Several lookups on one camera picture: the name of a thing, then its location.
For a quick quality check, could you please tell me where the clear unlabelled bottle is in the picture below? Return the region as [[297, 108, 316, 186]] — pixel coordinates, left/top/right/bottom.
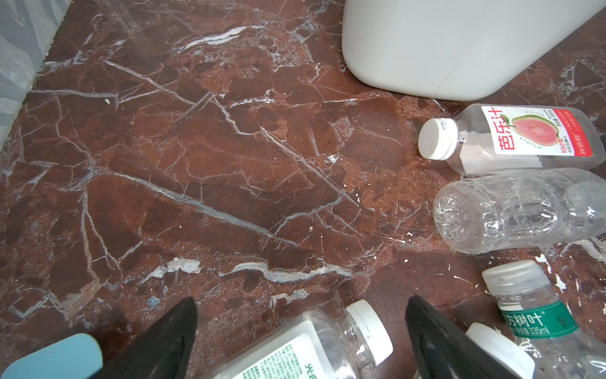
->
[[433, 168, 605, 254]]

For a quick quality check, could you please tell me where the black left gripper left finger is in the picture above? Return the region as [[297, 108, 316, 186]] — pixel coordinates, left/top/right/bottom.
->
[[93, 297, 198, 378]]

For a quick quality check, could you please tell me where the white plastic trash bin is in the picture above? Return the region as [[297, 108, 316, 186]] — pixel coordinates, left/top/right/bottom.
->
[[342, 1, 605, 101]]

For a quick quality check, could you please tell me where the guava juice bottle red label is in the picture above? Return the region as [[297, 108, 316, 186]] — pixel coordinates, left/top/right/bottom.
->
[[418, 104, 605, 176]]

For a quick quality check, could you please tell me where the white label bottle left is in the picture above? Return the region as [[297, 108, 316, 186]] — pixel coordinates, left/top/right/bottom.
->
[[202, 299, 393, 379]]

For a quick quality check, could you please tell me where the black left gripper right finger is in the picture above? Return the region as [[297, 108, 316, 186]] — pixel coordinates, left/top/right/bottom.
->
[[405, 295, 516, 379]]

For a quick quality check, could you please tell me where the clear bottle green cap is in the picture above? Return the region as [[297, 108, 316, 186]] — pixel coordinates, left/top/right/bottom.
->
[[482, 260, 605, 378]]

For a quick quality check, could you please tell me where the light blue spatula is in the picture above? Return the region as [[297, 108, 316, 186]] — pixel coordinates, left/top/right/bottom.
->
[[1, 333, 103, 379]]

